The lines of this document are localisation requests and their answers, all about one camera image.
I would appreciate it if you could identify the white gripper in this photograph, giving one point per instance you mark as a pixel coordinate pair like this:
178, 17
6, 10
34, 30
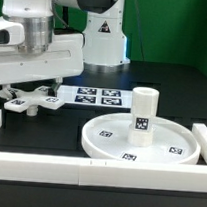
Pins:
63, 58

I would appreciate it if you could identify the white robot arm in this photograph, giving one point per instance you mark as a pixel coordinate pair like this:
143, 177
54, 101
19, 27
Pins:
33, 49

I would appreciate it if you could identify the white cross-shaped table base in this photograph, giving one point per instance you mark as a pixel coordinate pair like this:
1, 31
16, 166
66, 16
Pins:
30, 101

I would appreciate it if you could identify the white round table top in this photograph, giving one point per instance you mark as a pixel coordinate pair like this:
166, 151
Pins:
106, 137

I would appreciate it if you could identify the white marker sheet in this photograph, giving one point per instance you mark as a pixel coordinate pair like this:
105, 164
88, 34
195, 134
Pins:
95, 96

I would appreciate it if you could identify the white front fence rail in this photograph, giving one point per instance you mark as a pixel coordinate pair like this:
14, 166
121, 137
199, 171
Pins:
103, 173

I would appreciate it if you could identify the white right fence block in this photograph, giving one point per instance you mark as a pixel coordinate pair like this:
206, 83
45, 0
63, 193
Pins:
200, 133

